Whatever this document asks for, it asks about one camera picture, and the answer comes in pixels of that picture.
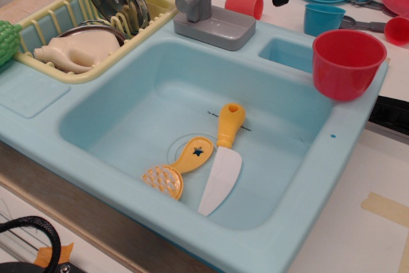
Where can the grey toy spoon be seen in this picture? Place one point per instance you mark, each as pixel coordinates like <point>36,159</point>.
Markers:
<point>350,23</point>

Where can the beige masking tape strip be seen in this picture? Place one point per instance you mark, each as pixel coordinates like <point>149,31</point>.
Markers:
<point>386,208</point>

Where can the green toy corn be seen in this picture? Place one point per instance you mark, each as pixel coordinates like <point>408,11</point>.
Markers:
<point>10,41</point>

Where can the grey toy utensil handles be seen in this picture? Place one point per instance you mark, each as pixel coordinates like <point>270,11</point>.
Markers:
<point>372,4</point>

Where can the blue plastic cup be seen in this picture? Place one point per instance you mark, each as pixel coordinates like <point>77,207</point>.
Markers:
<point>320,18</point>

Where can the grey toy faucet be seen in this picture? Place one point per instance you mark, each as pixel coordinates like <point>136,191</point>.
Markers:
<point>200,20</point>

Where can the metal pot in rack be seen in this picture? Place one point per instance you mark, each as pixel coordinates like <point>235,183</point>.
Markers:
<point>121,37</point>

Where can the small red cup lying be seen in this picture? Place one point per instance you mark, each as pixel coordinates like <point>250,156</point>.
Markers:
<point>253,8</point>

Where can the black bar at right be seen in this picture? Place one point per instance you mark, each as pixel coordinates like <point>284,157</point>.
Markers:
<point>390,113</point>

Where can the large red plastic cup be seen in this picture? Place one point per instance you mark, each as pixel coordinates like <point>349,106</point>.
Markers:
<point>345,63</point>

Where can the cream toy detergent bottle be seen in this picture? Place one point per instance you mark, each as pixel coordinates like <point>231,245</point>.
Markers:
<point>78,53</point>

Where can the pale yellow dish rack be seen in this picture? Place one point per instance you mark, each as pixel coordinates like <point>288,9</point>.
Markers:
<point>61,15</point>

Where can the light blue toy sink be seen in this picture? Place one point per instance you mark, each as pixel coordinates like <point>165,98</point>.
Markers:
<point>103,134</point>

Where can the yellow handled toy knife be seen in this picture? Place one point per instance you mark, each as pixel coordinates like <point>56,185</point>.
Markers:
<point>227,163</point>

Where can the small red cup right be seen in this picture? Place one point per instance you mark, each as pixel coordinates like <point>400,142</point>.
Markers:
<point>396,30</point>

